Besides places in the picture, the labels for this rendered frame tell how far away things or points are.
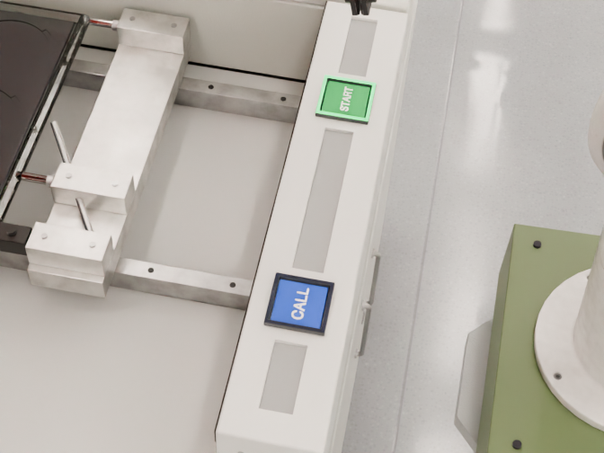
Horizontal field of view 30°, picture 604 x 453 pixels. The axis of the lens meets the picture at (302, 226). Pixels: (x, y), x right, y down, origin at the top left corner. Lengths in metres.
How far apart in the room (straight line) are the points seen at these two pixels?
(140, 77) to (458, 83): 1.35
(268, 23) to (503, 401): 0.54
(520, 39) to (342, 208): 1.65
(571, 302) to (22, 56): 0.67
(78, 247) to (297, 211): 0.22
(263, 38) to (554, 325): 0.51
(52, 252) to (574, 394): 0.52
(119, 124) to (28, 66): 0.13
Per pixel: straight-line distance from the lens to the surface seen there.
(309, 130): 1.17
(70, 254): 1.15
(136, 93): 1.31
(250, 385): 0.99
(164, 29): 1.35
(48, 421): 1.15
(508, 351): 1.09
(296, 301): 1.03
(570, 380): 1.07
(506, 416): 1.05
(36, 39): 1.36
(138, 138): 1.27
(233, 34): 1.37
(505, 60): 2.66
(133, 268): 1.20
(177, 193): 1.29
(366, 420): 2.06
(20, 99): 1.30
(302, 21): 1.34
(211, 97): 1.36
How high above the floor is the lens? 1.83
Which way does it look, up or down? 53 degrees down
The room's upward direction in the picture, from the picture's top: 4 degrees clockwise
